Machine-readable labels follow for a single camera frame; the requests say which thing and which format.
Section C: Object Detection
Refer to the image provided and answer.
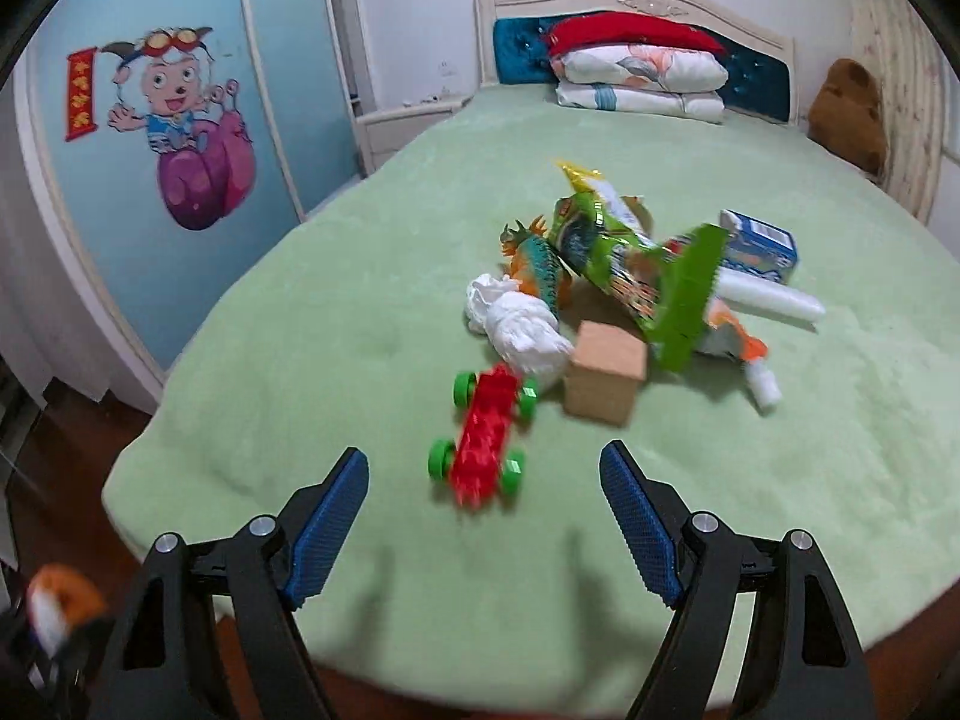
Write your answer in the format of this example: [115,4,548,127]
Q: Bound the orange white plush toy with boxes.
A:
[26,564,109,656]

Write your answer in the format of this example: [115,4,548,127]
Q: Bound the orange drink pouch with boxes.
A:
[695,298,782,413]

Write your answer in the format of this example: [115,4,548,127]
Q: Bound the wooden block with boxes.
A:
[563,320,647,426]

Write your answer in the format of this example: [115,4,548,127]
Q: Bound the red green toy car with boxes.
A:
[427,362,539,509]

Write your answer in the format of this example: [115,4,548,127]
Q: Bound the white foam roll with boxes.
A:
[715,266,825,323]

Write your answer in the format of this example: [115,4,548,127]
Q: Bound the blue milk carton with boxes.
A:
[718,208,799,284]

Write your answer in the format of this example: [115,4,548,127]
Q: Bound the white tissue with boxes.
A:
[464,273,573,392]

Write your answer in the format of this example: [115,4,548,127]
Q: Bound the green yellow snack bag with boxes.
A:
[547,163,727,372]

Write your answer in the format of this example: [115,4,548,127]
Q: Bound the green bed blanket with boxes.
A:
[101,83,960,717]

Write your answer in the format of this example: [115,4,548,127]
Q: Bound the brown plush bear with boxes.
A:
[807,59,887,177]

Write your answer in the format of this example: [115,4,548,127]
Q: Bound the floral folded quilt lower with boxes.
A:
[556,82,726,124]

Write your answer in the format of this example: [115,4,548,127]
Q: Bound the blue cartoon wardrobe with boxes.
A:
[13,0,358,388]

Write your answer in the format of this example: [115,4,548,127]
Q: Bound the white nightstand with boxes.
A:
[353,96,470,176]

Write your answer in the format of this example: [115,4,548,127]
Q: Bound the floral cream curtain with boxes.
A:
[851,0,949,224]

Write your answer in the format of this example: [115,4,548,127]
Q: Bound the red pillow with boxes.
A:
[545,11,726,57]

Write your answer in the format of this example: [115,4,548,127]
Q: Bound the cream bed headboard blue padding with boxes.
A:
[473,0,797,124]

